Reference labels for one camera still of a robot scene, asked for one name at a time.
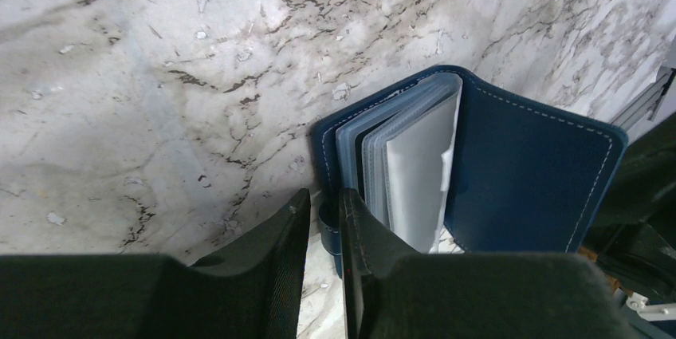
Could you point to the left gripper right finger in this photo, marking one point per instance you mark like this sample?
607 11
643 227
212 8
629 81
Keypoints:
393 291

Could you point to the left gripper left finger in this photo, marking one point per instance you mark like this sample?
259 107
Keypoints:
250 288

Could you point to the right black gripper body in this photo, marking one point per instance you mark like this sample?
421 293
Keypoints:
633 234

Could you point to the dark blue card holder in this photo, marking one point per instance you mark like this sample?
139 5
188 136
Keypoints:
445 150

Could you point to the aluminium table frame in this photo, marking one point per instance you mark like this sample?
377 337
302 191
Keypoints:
647 102

